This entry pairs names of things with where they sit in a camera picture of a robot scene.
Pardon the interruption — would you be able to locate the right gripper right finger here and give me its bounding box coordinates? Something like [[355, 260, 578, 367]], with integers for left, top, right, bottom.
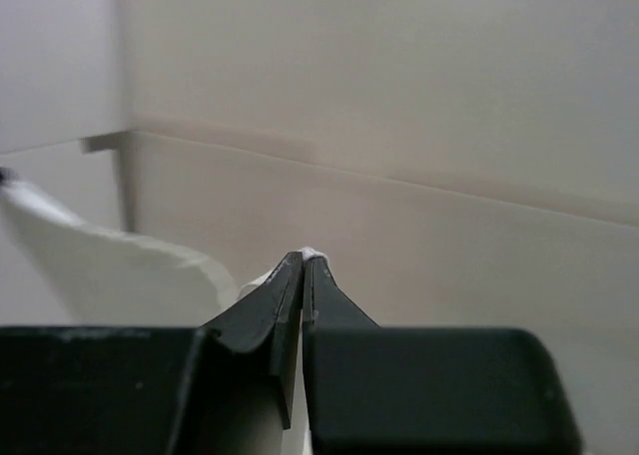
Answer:
[[303, 257, 378, 333]]

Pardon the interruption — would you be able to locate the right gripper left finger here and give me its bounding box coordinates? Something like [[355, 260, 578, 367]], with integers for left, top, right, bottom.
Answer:
[[204, 251, 304, 430]]

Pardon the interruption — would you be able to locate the white t shirt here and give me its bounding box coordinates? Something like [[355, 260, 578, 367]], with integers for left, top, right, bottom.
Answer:
[[0, 180, 330, 329]]

